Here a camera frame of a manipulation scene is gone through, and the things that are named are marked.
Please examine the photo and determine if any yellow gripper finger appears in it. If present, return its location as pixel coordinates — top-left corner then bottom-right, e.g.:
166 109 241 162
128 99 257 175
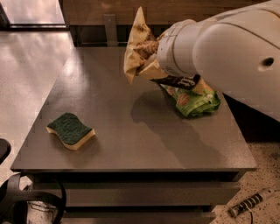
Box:
138 59 167 81

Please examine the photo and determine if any upper grey drawer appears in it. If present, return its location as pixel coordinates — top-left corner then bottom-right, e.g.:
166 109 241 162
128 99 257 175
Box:
32 180 242 207

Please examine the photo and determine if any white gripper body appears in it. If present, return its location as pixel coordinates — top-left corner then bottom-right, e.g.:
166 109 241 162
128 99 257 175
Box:
157 19 204 77

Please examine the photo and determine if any green chip bag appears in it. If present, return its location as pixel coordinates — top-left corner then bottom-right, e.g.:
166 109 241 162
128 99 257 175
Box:
161 83 221 117

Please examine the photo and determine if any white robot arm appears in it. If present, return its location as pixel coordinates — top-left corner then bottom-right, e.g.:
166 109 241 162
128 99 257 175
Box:
139 0 280 121

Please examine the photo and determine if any grey drawer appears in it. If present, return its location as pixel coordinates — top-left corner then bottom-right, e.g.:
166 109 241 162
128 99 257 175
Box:
32 180 242 207
62 212 216 224

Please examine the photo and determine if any black office chair base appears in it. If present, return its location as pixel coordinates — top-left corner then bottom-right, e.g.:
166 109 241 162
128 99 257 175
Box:
0 138 67 224

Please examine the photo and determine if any white power strip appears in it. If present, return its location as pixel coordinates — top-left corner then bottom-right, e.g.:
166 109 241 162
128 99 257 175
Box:
228 188 275 218

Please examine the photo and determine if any brown chip bag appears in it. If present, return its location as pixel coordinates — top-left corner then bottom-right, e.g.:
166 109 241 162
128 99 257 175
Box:
122 6 217 96

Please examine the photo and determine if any green yellow sponge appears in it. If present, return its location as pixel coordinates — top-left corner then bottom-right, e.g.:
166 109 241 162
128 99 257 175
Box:
46 112 95 151

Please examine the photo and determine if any lower grey drawer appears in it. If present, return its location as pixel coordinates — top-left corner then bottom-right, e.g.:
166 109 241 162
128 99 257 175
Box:
62 212 216 224

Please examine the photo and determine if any left metal bracket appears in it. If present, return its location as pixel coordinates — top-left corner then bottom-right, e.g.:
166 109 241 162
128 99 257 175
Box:
104 14 118 46

